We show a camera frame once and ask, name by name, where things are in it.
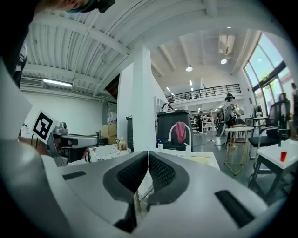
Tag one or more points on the cardboard box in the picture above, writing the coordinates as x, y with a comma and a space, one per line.
109, 133

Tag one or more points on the person's left forearm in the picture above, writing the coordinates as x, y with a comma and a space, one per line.
30, 146

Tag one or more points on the round white table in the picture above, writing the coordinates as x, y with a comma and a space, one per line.
239, 129

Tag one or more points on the large glass window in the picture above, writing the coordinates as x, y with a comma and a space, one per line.
260, 62

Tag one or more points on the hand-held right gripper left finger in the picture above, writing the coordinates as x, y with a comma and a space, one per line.
111, 181

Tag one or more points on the red cup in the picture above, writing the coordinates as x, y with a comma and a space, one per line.
283, 156

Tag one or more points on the yellow-capped tea bottle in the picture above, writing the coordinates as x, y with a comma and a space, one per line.
122, 145

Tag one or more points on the marble sink counter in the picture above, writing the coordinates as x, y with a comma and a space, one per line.
107, 153

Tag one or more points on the black head-worn camera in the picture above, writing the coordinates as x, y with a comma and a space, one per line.
106, 5

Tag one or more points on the soap bottle with blue pump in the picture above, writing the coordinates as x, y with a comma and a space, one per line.
160, 146

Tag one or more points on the white display shelves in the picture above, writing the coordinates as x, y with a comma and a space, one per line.
206, 120

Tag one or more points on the pink cloth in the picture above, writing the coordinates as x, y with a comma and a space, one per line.
180, 131

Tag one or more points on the white curved faucet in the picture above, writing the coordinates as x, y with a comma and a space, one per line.
171, 132

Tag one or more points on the ceiling air conditioner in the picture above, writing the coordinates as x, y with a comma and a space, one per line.
225, 44

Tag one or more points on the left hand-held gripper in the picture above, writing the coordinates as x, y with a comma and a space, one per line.
43, 126

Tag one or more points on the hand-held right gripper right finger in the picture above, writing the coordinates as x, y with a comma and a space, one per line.
181, 183

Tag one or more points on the large black machine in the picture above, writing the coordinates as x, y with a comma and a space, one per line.
167, 120
129, 132

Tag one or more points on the black office chair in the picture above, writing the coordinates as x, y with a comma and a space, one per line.
277, 116

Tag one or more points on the black balcony railing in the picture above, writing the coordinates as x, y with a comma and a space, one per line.
205, 91

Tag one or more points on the person's dark shirt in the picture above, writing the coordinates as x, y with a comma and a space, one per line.
11, 35

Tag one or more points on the tube ceiling light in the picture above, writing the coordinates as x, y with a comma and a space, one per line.
57, 82

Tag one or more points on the person's head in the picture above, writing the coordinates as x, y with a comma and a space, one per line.
69, 3

